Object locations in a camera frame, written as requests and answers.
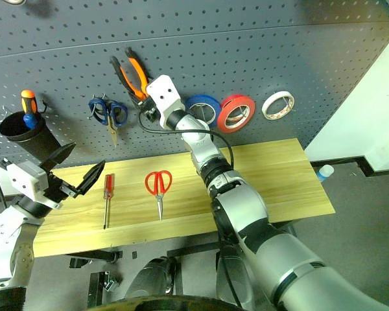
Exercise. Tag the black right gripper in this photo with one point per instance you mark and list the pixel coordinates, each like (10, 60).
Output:
(151, 111)

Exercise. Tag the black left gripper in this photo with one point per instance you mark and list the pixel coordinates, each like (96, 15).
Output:
(56, 191)

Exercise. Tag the orange black pliers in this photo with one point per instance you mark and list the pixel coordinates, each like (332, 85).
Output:
(136, 76)

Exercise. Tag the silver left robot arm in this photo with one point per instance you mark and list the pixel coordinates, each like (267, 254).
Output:
(6, 233)

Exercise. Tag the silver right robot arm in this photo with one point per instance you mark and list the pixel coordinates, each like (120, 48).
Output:
(246, 210)

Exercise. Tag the blue tape roll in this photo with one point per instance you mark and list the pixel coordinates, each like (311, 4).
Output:
(210, 102)

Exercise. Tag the red tape roll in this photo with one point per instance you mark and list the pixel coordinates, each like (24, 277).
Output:
(226, 111)

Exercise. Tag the dark grey pegboard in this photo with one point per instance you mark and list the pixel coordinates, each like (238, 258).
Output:
(214, 48)

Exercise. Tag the white tape roll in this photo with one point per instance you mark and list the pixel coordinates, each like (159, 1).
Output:
(268, 105)

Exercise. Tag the black cup holder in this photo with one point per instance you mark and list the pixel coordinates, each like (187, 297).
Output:
(39, 142)

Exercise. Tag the table caster wheel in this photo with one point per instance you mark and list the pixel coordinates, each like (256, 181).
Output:
(109, 285)

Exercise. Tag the grey rounded shape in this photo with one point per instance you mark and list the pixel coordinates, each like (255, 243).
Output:
(152, 275)

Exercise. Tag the dark rounded shape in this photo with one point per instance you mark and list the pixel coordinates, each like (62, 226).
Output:
(168, 303)

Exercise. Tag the white bottle with blue cap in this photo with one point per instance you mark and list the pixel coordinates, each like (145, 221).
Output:
(325, 171)

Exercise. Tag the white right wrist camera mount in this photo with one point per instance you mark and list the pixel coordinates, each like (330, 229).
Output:
(164, 97)

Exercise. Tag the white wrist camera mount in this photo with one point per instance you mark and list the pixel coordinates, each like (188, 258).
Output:
(164, 97)
(27, 178)

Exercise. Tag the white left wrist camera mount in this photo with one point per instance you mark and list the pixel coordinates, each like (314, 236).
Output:
(27, 178)

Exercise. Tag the black metal table frame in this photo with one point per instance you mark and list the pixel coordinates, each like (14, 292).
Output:
(188, 247)

